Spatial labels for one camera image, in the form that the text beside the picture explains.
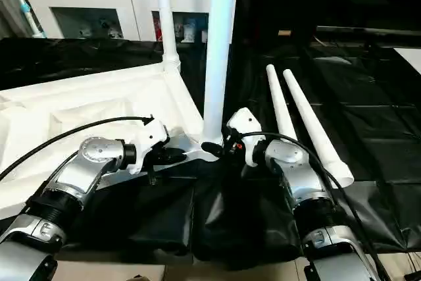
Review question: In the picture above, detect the white plastic table top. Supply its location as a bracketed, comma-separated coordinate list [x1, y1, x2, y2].
[0, 63, 221, 219]

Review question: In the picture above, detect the white plastic table leg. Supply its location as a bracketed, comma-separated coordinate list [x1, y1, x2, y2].
[266, 64, 300, 142]
[201, 0, 237, 145]
[155, 0, 181, 74]
[283, 68, 356, 186]

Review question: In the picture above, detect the black plastic mat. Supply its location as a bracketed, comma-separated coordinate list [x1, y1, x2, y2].
[0, 34, 421, 270]

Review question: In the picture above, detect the white flat board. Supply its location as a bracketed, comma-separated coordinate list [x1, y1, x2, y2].
[393, 47, 421, 74]

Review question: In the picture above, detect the grey curtain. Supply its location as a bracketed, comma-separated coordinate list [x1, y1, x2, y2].
[0, 0, 27, 39]

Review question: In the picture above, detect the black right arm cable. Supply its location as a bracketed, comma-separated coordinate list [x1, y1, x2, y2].
[230, 132, 389, 281]

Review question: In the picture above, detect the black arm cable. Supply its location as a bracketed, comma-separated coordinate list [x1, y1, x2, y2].
[0, 116, 155, 182]
[230, 132, 389, 281]

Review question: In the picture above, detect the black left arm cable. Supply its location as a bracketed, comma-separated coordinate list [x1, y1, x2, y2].
[0, 116, 155, 182]

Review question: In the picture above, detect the black metal rail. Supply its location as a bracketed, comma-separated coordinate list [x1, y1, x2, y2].
[316, 26, 421, 38]

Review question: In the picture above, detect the teal white mop handle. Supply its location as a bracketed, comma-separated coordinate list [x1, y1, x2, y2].
[3, 0, 45, 38]

